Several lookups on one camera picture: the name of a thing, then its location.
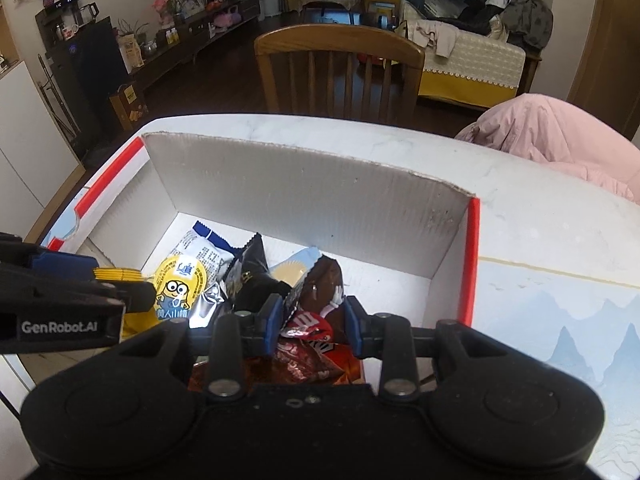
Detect paper bag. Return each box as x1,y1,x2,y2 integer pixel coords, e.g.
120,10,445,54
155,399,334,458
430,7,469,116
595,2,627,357
117,32,146,74

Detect yellow cartoon snack packet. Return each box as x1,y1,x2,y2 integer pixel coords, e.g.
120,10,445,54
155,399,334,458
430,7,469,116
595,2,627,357
94,255,209,339

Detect wooden chair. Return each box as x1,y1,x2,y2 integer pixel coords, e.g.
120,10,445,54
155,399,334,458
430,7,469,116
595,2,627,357
254,24,426,124

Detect white cardboard box red edges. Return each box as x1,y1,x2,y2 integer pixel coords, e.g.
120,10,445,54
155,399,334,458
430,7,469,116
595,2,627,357
40,132,482,397

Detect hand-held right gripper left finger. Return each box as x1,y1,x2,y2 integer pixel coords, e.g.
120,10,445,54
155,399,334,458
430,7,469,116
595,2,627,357
155,294,286,402

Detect white cabinet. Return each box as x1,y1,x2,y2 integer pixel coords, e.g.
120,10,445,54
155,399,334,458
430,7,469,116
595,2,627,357
0,60,84,242

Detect dark wooden television stand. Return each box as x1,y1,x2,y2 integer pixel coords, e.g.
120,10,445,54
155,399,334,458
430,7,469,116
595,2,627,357
127,0,264,92

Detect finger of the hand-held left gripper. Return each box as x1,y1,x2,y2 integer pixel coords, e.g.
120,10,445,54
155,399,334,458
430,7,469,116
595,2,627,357
0,266,157,315
0,232,101,282

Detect black cabinet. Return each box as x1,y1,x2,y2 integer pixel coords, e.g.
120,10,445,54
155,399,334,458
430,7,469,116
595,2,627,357
35,7,132,152

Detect pink jacket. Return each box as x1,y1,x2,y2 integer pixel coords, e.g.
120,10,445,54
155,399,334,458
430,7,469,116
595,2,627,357
454,93,640,207

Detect pink handbag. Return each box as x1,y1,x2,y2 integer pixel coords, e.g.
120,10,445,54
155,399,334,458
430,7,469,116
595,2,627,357
212,5,241,29

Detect grey jacket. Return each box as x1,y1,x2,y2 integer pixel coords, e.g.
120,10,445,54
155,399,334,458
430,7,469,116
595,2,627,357
500,0,554,52

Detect sofa with cream cover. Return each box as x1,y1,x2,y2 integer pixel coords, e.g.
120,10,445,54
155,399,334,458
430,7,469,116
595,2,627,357
397,0,544,112

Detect wooden coffee table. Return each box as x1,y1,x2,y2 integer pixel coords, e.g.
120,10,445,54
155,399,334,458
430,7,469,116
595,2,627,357
298,0,369,26

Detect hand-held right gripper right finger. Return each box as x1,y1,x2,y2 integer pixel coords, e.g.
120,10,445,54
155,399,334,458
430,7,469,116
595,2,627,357
342,296,481,402

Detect silver blue snack packet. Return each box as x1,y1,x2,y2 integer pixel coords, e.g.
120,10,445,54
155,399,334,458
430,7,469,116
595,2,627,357
172,220,237,332

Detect orange foil cookie packet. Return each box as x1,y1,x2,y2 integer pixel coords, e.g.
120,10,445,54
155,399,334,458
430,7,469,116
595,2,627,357
187,339,365,394

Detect light blue yellow packet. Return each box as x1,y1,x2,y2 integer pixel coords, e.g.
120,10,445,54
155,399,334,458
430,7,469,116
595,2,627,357
269,246,321,292

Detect brown cardboard box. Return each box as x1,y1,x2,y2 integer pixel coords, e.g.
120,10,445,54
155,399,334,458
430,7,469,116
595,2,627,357
109,82,150,132

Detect brown candy packet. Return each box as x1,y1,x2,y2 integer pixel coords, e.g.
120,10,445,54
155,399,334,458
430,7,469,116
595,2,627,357
291,255,352,347

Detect black snack packet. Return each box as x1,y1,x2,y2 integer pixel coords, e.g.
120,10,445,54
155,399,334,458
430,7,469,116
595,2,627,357
225,232,292,317

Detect wooden door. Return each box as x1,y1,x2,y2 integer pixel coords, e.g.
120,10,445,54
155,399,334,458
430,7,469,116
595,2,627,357
567,0,640,142

